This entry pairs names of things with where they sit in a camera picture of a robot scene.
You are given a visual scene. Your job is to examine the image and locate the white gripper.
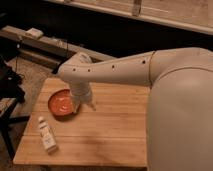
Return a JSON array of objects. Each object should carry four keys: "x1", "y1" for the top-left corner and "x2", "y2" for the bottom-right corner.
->
[{"x1": 70, "y1": 83, "x2": 96, "y2": 113}]

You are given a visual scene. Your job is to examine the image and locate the white plastic bottle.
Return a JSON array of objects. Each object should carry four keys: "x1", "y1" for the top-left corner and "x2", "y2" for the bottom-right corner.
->
[{"x1": 38, "y1": 117, "x2": 58, "y2": 153}]

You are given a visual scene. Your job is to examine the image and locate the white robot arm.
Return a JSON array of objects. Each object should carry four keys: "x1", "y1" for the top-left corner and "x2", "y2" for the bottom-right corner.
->
[{"x1": 58, "y1": 47, "x2": 213, "y2": 171}]

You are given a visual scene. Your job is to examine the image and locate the orange ceramic bowl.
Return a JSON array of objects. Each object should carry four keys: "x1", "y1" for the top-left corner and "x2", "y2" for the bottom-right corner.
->
[{"x1": 48, "y1": 89, "x2": 75, "y2": 118}]

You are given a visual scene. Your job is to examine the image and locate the wooden table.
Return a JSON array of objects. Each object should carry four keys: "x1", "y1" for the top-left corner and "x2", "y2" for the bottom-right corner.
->
[{"x1": 14, "y1": 78, "x2": 149, "y2": 168}]

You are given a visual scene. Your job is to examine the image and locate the small white box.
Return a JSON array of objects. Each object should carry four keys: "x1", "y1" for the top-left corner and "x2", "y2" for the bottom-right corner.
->
[{"x1": 25, "y1": 28, "x2": 43, "y2": 39}]

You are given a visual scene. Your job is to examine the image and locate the upper wooden shelf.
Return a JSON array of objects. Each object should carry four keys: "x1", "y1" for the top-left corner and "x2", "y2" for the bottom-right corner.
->
[{"x1": 46, "y1": 0, "x2": 213, "y2": 36}]

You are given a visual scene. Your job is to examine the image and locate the long grey metal rail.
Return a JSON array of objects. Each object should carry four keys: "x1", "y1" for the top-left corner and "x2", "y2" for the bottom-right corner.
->
[{"x1": 0, "y1": 25, "x2": 113, "y2": 61}]

